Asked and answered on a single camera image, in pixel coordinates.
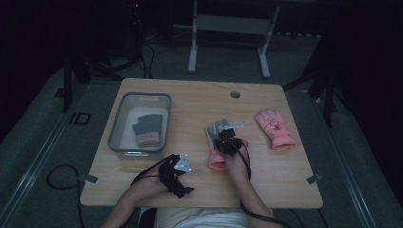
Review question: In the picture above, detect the metal floor rail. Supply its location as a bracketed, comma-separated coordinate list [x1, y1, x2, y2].
[303, 89, 381, 228]
[0, 83, 96, 228]

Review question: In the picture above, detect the black rectangular floor frame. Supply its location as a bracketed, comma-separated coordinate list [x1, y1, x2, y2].
[67, 112, 92, 125]

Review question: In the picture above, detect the left hand-held gripper cable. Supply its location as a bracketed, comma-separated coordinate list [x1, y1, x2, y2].
[130, 156, 174, 188]

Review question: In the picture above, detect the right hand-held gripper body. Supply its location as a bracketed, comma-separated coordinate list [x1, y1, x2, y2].
[215, 119, 245, 158]

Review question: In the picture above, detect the black tripod stand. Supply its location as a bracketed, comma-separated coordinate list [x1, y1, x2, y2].
[55, 0, 145, 114]
[282, 60, 348, 128]

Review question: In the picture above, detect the pink ski glove grey palm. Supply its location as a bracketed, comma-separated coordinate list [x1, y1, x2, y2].
[205, 119, 229, 172]

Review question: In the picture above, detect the person's white clothing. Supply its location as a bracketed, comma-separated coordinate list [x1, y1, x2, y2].
[156, 207, 251, 228]

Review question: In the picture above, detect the grey metal table bracket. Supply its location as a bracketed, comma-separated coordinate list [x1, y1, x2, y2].
[306, 173, 323, 185]
[77, 174, 100, 185]

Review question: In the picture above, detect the white metal stand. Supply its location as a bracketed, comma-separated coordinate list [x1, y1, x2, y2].
[187, 0, 282, 80]

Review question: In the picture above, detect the black floor cable loop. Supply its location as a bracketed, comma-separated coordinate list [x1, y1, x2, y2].
[46, 163, 86, 228]

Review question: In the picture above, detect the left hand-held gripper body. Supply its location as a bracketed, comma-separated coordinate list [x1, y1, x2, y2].
[157, 153, 195, 200]

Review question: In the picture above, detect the thin black floor cable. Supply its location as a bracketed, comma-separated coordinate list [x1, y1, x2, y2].
[140, 41, 157, 80]

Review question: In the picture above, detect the pink ski glove red print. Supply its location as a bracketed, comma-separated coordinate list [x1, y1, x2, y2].
[254, 108, 297, 151]

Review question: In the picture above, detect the hand-held gripper cable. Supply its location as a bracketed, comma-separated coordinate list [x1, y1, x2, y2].
[232, 139, 294, 228]
[130, 156, 174, 188]

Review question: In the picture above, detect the right hand-held gripper cable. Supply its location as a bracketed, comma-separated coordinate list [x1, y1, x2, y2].
[232, 139, 294, 228]

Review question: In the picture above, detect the person's left hand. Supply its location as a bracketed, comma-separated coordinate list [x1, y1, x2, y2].
[130, 164, 170, 203]

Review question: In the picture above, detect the grey plastic bin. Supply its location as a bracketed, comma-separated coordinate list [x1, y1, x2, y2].
[107, 91, 173, 161]

